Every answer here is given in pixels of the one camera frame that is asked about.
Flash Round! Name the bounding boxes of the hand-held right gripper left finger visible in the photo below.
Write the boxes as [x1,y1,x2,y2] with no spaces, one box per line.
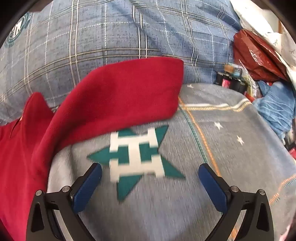
[26,163,102,241]

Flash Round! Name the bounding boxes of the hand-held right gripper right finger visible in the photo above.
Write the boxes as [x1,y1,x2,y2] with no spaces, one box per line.
[198,163,271,241]

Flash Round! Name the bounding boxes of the red knit garment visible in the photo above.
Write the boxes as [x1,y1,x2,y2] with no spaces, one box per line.
[0,57,184,241]

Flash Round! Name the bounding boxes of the grey star print bed sheet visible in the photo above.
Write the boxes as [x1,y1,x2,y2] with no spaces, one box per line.
[47,82,296,241]

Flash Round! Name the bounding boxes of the light blue cloth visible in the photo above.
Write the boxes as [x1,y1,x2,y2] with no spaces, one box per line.
[253,80,296,139]

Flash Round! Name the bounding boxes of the black and red small containers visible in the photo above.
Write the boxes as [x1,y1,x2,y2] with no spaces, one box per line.
[215,64,257,98]

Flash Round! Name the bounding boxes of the red plastic bag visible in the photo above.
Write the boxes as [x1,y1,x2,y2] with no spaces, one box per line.
[232,29,289,82]

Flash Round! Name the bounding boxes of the blue plaid quilt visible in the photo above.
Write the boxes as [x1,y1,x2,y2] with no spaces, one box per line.
[0,0,242,126]

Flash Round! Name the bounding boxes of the white floral cloth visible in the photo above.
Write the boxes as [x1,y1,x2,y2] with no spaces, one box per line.
[230,0,296,77]

